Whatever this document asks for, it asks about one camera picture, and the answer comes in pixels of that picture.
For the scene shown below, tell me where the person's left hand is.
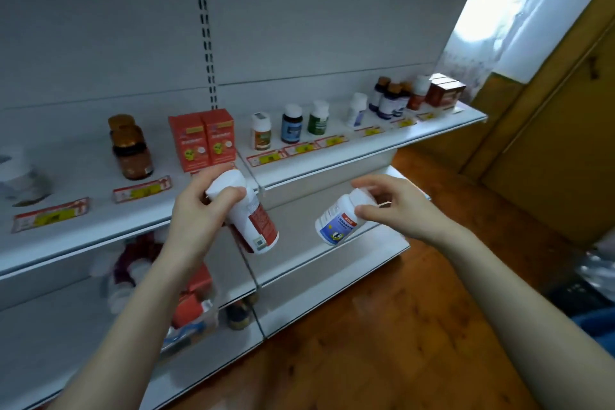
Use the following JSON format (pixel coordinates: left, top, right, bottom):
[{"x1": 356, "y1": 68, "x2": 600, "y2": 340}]
[{"x1": 160, "y1": 163, "x2": 247, "y2": 274}]

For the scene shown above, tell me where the person's right hand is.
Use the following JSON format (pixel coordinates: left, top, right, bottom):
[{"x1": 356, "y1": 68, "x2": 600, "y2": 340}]
[{"x1": 350, "y1": 174, "x2": 463, "y2": 252}]

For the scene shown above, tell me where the white bottle with blue label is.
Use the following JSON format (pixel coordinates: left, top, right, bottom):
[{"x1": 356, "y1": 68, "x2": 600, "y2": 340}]
[{"x1": 314, "y1": 187, "x2": 381, "y2": 246}]

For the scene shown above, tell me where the white bottle with red label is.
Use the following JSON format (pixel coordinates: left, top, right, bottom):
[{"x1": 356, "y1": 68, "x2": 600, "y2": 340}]
[{"x1": 205, "y1": 169, "x2": 281, "y2": 256}]

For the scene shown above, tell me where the person's right forearm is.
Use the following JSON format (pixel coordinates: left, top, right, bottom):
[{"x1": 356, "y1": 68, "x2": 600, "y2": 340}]
[{"x1": 432, "y1": 223, "x2": 615, "y2": 410}]

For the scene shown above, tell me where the person's left forearm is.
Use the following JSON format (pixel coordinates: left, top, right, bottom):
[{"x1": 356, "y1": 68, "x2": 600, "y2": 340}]
[{"x1": 47, "y1": 249, "x2": 213, "y2": 410}]

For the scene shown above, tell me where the red medicine box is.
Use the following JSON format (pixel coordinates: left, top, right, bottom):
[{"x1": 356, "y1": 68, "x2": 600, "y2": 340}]
[
  {"x1": 168, "y1": 112, "x2": 213, "y2": 174},
  {"x1": 199, "y1": 108, "x2": 237, "y2": 167}
]

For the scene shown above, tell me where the white bottle with orange label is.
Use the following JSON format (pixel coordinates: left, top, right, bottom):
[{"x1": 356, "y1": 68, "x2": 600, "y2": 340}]
[{"x1": 250, "y1": 111, "x2": 273, "y2": 151}]

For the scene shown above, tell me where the row of red price tags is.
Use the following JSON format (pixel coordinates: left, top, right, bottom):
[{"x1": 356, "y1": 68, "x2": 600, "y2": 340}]
[{"x1": 12, "y1": 109, "x2": 464, "y2": 234}]

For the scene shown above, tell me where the dark bottle with blue label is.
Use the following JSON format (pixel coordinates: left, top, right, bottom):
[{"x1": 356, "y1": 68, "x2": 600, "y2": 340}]
[{"x1": 281, "y1": 103, "x2": 304, "y2": 144}]

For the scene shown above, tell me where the small white bottle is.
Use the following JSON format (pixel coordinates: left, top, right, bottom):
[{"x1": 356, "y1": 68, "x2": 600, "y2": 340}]
[{"x1": 346, "y1": 92, "x2": 369, "y2": 129}]

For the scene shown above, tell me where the amber bottle with gold cap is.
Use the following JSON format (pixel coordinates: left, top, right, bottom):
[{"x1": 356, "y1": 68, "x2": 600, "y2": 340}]
[
  {"x1": 108, "y1": 114, "x2": 137, "y2": 141},
  {"x1": 111, "y1": 125, "x2": 154, "y2": 181}
]

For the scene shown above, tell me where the white-capped bottle with green label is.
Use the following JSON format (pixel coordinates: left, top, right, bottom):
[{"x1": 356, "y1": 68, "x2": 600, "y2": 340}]
[{"x1": 307, "y1": 99, "x2": 331, "y2": 136}]

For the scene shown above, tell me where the red packet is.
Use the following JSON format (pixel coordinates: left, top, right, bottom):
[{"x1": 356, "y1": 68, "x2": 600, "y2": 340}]
[{"x1": 170, "y1": 262, "x2": 215, "y2": 330}]

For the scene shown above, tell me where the dark bottle with brown cap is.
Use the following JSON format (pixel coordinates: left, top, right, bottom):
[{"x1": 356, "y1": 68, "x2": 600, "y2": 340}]
[
  {"x1": 394, "y1": 81, "x2": 413, "y2": 118},
  {"x1": 368, "y1": 76, "x2": 391, "y2": 113},
  {"x1": 377, "y1": 82, "x2": 403, "y2": 120}
]

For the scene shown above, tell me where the small dark bottle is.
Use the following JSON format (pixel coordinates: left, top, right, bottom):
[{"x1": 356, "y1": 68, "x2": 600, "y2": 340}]
[{"x1": 225, "y1": 293, "x2": 258, "y2": 332}]

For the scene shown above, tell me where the white bottle with maroon label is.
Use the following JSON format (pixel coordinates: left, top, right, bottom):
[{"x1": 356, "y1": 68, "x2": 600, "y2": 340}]
[{"x1": 91, "y1": 231, "x2": 161, "y2": 315}]

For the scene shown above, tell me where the orange bottle with white cap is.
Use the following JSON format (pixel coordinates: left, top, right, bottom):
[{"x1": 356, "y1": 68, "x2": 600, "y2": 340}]
[{"x1": 407, "y1": 74, "x2": 432, "y2": 111}]

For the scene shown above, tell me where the blue and white box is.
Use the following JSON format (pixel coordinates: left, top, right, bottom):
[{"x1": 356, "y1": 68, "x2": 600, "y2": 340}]
[{"x1": 160, "y1": 301, "x2": 219, "y2": 354}]

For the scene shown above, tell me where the brown medicine box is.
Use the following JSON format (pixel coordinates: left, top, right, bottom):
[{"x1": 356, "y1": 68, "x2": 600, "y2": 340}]
[{"x1": 425, "y1": 73, "x2": 468, "y2": 109}]

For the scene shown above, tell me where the yellow wooden door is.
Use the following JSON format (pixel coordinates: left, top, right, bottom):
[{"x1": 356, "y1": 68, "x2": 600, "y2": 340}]
[{"x1": 412, "y1": 0, "x2": 615, "y2": 248}]

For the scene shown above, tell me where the white metal shelf unit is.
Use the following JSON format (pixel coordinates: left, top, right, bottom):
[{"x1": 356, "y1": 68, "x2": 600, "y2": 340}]
[{"x1": 0, "y1": 0, "x2": 606, "y2": 410}]

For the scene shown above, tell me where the white blurry jar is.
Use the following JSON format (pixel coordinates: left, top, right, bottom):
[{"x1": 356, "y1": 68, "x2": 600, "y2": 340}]
[{"x1": 0, "y1": 144, "x2": 53, "y2": 208}]

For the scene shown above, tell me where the silver plastic bag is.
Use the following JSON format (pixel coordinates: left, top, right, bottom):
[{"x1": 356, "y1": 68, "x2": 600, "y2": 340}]
[{"x1": 574, "y1": 232, "x2": 615, "y2": 292}]

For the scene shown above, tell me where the blue cloth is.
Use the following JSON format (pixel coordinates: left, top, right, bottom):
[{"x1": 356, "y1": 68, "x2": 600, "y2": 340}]
[{"x1": 571, "y1": 306, "x2": 615, "y2": 358}]

